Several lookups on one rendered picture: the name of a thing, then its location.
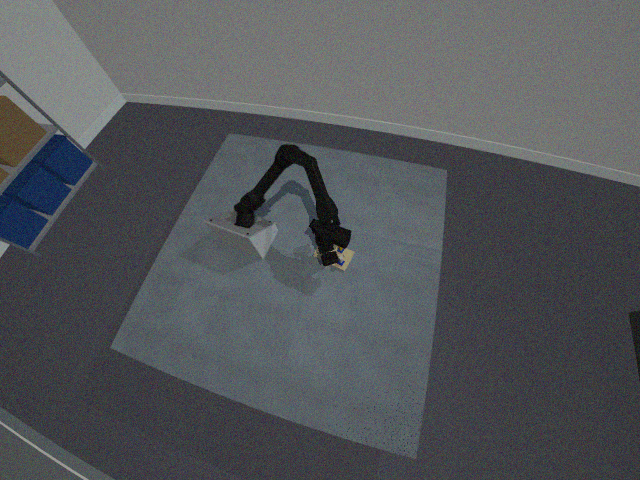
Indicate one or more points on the cream rectangular circuit board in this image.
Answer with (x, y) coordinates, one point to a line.
(344, 256)

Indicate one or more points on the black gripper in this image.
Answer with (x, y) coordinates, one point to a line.
(328, 258)

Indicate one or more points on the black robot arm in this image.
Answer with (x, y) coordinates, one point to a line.
(325, 206)

